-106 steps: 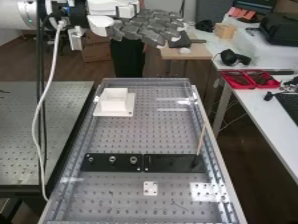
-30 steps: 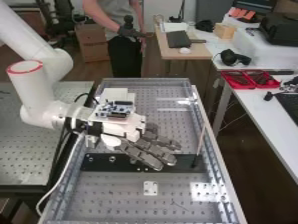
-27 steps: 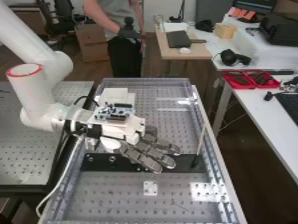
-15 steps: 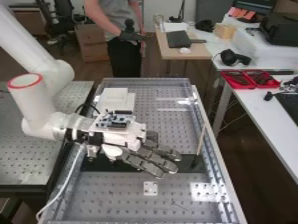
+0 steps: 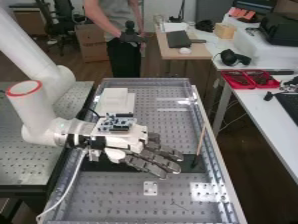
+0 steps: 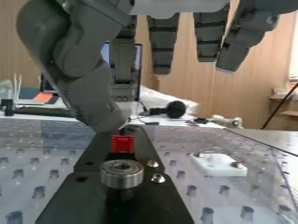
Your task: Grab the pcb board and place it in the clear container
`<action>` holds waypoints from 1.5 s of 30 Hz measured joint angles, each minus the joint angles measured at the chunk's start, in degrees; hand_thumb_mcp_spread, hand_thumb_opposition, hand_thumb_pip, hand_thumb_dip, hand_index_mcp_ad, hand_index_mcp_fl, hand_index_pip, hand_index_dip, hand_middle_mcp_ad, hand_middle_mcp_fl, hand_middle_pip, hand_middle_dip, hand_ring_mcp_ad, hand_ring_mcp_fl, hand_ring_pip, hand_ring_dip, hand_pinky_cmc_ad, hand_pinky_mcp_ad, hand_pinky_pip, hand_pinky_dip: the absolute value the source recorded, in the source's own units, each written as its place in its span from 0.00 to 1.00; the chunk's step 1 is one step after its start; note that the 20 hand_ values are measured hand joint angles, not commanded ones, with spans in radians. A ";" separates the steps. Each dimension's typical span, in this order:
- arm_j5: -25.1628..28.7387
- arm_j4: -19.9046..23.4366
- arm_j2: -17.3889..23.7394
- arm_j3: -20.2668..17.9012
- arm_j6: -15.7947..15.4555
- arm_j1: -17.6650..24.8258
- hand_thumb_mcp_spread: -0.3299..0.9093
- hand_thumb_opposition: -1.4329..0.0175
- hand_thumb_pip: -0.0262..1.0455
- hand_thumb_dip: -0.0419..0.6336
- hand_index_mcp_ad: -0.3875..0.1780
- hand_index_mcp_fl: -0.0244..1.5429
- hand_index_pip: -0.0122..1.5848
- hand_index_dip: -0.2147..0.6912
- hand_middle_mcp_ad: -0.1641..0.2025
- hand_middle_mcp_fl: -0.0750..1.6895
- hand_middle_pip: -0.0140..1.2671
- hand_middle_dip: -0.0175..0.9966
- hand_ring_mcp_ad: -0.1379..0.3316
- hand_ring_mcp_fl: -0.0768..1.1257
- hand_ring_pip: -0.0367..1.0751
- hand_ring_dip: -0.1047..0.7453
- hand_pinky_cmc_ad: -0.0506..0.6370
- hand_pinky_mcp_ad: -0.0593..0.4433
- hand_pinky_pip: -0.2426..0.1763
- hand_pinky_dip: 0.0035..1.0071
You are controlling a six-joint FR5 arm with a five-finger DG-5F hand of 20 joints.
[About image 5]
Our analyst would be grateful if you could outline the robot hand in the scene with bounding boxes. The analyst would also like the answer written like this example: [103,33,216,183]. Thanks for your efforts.
[90,112,184,180]

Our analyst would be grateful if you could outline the small grey circuit board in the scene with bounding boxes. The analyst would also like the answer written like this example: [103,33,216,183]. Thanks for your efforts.
[142,181,159,197]

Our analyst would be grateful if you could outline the small white box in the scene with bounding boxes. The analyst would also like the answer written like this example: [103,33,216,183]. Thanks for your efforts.
[95,86,136,116]

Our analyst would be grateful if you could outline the thin stick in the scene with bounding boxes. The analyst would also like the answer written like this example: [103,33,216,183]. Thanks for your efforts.
[190,124,210,168]

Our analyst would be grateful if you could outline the clear box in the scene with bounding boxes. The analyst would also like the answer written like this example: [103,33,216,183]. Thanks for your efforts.
[35,77,248,224]

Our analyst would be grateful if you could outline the wooden desk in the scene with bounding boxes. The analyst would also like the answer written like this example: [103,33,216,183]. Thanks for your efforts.
[152,22,215,81]

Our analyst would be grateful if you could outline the person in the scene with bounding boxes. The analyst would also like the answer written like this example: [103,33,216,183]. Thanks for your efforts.
[82,0,147,80]

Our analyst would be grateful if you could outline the cardboard box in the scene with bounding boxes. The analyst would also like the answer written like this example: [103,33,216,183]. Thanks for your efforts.
[73,23,110,64]

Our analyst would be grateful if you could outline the red tray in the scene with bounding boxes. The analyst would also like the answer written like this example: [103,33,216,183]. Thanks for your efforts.
[219,70,256,90]
[244,69,281,89]

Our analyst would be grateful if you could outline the black handheld controller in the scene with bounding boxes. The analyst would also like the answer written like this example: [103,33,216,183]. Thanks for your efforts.
[118,20,146,45]

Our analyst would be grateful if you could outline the white desk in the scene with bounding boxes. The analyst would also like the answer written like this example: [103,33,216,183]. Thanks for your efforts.
[211,74,298,185]
[192,13,298,73]

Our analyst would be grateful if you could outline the black laptop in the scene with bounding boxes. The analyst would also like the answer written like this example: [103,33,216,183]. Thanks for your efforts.
[164,30,194,49]

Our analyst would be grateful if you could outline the black headphones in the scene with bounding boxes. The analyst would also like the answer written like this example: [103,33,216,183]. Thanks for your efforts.
[219,48,252,67]

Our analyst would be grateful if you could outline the black keyboard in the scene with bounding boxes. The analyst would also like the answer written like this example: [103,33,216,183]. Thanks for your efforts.
[273,92,298,127]

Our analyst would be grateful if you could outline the black office chair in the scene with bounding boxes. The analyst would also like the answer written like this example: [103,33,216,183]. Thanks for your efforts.
[33,0,86,57]

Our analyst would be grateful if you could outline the small wooden box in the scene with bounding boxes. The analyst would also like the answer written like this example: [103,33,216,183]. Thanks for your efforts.
[212,22,236,40]

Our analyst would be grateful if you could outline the black machine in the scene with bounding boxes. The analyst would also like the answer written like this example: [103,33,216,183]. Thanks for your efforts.
[258,12,298,47]

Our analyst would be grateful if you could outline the white cable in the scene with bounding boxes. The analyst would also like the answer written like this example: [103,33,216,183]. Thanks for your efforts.
[35,149,90,224]

